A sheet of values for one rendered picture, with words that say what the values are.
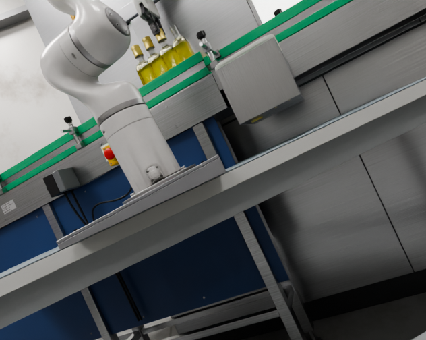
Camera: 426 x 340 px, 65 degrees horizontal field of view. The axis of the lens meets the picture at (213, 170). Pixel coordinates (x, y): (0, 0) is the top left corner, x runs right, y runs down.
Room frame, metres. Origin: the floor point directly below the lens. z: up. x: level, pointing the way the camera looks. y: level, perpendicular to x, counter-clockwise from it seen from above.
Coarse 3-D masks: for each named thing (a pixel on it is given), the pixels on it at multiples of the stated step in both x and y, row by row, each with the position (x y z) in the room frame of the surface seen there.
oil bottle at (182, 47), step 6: (180, 36) 1.21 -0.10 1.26; (174, 42) 1.21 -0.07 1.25; (180, 42) 1.21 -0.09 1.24; (186, 42) 1.20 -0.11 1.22; (174, 48) 1.22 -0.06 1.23; (180, 48) 1.21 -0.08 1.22; (186, 48) 1.20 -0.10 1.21; (180, 54) 1.21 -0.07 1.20; (186, 54) 1.20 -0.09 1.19; (192, 54) 1.21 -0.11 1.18; (180, 60) 1.21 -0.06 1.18
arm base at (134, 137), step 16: (128, 112) 0.72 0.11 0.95; (144, 112) 0.74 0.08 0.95; (112, 128) 0.72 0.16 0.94; (128, 128) 0.71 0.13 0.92; (144, 128) 0.72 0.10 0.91; (112, 144) 0.73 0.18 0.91; (128, 144) 0.71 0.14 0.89; (144, 144) 0.72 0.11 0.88; (160, 144) 0.74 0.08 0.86; (128, 160) 0.72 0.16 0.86; (144, 160) 0.71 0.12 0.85; (160, 160) 0.72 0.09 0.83; (176, 160) 0.77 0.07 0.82; (128, 176) 0.74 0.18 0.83; (144, 176) 0.72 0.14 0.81; (160, 176) 0.72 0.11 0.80; (176, 176) 0.69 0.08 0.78; (144, 192) 0.68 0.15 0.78
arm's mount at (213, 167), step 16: (208, 160) 0.59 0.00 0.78; (192, 176) 0.59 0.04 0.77; (208, 176) 0.59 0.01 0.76; (160, 192) 0.58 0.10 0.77; (176, 192) 0.58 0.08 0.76; (128, 208) 0.58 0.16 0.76; (144, 208) 0.58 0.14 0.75; (96, 224) 0.57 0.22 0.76; (112, 224) 0.57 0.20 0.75; (64, 240) 0.56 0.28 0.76; (80, 240) 0.57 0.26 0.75
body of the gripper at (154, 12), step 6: (138, 0) 1.21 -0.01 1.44; (144, 0) 1.20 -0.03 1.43; (150, 0) 1.24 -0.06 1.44; (138, 6) 1.21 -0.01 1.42; (144, 6) 1.20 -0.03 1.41; (150, 6) 1.22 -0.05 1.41; (138, 12) 1.21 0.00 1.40; (150, 12) 1.21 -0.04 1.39; (156, 12) 1.26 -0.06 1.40; (144, 18) 1.25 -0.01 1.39
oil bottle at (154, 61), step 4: (152, 56) 1.25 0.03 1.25; (156, 56) 1.24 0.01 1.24; (148, 60) 1.25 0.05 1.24; (152, 60) 1.25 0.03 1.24; (156, 60) 1.24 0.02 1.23; (160, 60) 1.24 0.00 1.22; (148, 64) 1.26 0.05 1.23; (152, 64) 1.25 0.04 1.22; (156, 64) 1.24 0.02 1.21; (160, 64) 1.24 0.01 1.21; (152, 68) 1.25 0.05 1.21; (156, 68) 1.25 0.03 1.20; (160, 68) 1.24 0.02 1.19; (164, 68) 1.24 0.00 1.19; (152, 72) 1.25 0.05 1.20; (156, 72) 1.25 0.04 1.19; (160, 72) 1.24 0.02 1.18; (164, 72) 1.24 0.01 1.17; (156, 76) 1.25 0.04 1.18
